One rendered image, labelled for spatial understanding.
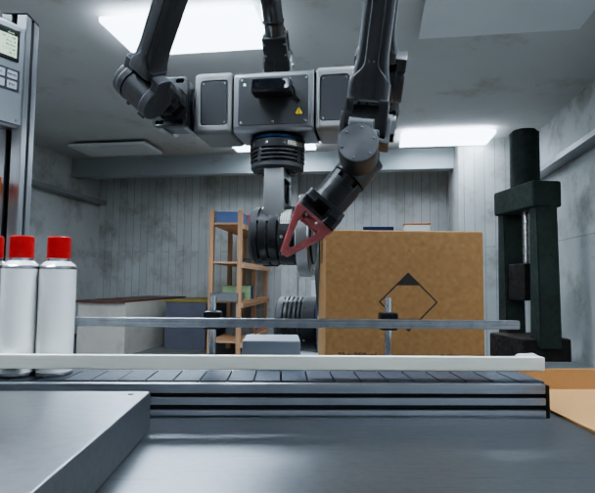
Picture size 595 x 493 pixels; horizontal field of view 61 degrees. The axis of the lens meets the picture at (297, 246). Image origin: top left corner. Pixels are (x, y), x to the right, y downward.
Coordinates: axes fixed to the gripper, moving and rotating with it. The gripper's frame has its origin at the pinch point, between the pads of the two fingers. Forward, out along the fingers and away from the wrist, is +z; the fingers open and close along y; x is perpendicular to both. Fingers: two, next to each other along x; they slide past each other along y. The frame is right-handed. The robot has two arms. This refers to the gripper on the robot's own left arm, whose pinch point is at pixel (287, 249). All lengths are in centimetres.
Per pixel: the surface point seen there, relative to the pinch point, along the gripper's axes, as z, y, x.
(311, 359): 9.7, 4.6, 13.1
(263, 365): 14.8, 4.7, 8.4
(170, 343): 186, -684, -62
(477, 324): -11.1, -3.2, 30.7
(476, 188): -271, -621, 124
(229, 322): 14.4, -2.8, 0.5
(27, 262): 26.3, 2.5, -27.5
